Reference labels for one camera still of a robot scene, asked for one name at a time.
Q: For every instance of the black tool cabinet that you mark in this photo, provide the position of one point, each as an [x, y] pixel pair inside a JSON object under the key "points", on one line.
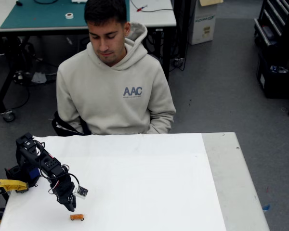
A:
{"points": [[267, 21]]}

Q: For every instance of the black storage bin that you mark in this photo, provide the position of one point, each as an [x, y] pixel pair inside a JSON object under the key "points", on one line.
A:
{"points": [[274, 84]]}

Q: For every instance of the man in beige hoodie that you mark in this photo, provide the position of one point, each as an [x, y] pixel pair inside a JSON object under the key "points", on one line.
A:
{"points": [[106, 96]]}

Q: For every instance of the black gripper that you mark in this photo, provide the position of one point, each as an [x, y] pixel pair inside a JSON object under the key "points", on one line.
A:
{"points": [[70, 201]]}

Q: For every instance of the blue tape scrap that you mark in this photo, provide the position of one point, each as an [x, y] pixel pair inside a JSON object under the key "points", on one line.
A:
{"points": [[266, 208]]}

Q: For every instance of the white plastic bag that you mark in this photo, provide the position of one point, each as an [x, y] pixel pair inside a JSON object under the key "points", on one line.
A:
{"points": [[38, 77]]}

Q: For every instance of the green cutting mat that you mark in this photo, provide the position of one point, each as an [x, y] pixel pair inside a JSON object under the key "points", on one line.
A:
{"points": [[38, 16]]}

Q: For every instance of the white cardboard box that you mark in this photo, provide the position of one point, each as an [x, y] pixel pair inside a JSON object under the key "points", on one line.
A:
{"points": [[202, 29]]}

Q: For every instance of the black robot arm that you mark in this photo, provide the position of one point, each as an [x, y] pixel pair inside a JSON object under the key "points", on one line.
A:
{"points": [[50, 166]]}

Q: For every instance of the white paper sheet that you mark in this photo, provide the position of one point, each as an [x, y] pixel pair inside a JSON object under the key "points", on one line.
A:
{"points": [[135, 180]]}

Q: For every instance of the white gripper camera module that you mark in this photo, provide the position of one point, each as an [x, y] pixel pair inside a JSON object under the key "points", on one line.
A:
{"points": [[81, 192]]}

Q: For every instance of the small orange block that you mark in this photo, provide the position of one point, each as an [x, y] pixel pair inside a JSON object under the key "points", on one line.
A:
{"points": [[76, 217]]}

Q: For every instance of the grey caster wheel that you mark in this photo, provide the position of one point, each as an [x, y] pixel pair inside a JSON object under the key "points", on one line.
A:
{"points": [[179, 62], [8, 116]]}

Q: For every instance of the white tape roll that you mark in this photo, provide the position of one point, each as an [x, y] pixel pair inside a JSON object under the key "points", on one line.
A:
{"points": [[69, 15]]}

